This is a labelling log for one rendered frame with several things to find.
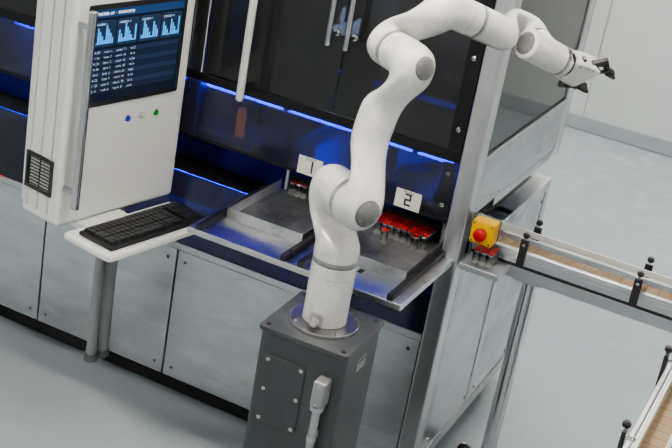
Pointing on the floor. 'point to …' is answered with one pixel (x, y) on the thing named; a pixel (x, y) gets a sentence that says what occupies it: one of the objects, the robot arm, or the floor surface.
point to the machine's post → (464, 201)
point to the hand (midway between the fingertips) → (598, 80)
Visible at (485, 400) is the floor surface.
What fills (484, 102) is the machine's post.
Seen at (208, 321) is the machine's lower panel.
